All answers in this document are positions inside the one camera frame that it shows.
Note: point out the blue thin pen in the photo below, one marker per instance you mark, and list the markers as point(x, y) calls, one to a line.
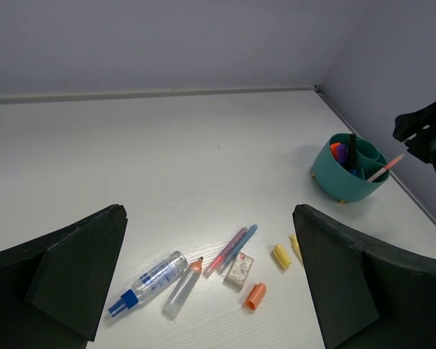
point(241, 242)

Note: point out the purple capped black highlighter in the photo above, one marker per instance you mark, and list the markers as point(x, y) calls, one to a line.
point(342, 153)

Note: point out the yellow highlighter cap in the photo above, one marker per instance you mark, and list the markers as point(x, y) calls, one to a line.
point(281, 256)

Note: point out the clear uncapped yellow highlighter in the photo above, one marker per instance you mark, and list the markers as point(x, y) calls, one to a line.
point(296, 249)

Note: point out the blue capped black highlighter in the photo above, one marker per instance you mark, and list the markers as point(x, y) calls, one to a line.
point(352, 164)

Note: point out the clear spray bottle blue cap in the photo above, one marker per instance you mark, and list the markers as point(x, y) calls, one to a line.
point(150, 284)

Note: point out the pink orange thin pen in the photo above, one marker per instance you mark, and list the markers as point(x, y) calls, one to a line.
point(385, 168)

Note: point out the clear uncapped orange highlighter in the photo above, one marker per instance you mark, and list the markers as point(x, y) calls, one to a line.
point(182, 290)

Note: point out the orange highlighter cap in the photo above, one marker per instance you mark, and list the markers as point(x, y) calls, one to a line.
point(255, 296)

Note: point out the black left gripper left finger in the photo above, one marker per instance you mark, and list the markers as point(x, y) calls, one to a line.
point(53, 288)

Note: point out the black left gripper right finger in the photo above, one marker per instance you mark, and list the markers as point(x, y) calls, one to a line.
point(366, 293)

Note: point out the white eraser box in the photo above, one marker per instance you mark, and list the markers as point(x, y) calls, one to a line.
point(239, 270)

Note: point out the orange capped black highlighter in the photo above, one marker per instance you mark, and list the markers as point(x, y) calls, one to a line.
point(333, 149)

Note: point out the teal round pen holder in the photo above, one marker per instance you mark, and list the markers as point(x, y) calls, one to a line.
point(338, 181)

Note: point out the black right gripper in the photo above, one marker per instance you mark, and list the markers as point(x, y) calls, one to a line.
point(417, 131)

